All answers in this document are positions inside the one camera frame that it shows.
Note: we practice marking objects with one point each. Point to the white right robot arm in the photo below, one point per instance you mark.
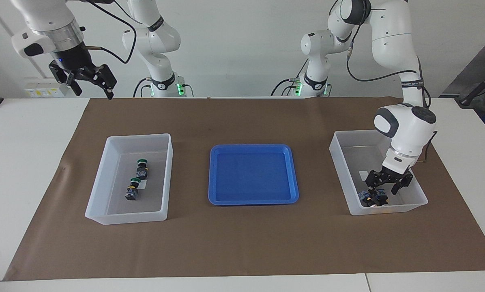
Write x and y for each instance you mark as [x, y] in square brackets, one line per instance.
[153, 40]

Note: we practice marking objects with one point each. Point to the green push button switch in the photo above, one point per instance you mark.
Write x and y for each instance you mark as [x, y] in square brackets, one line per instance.
[132, 192]
[142, 172]

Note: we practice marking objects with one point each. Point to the white paper label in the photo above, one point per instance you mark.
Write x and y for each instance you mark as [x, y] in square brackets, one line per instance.
[363, 175]
[144, 185]

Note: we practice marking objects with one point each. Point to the black tripod stand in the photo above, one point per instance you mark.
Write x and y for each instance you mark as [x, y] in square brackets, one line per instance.
[477, 87]

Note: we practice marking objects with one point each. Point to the white wall socket box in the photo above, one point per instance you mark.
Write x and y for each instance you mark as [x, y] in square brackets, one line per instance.
[39, 91]

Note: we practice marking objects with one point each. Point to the brown table mat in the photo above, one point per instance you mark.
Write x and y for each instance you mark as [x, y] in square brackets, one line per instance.
[246, 243]

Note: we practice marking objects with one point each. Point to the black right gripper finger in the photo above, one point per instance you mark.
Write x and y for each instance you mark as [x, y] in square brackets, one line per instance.
[106, 79]
[64, 77]

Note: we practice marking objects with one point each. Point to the yellow push button switch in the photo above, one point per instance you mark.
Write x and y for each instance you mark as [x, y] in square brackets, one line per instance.
[381, 200]
[365, 198]

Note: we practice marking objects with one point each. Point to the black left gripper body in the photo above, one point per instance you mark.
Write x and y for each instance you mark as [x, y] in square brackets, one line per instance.
[392, 176]

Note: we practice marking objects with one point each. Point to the blue plastic tray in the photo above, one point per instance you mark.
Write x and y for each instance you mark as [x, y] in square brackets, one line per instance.
[252, 174]

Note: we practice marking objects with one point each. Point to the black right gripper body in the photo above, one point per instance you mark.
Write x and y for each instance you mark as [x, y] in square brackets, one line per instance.
[75, 63]

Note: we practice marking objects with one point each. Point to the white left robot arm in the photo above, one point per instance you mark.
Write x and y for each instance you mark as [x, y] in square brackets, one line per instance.
[408, 125]

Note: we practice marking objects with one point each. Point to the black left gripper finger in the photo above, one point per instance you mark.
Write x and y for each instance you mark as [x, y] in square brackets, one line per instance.
[404, 184]
[372, 180]

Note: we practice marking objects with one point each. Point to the translucent white plastic box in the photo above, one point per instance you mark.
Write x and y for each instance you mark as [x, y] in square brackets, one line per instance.
[348, 162]
[116, 211]

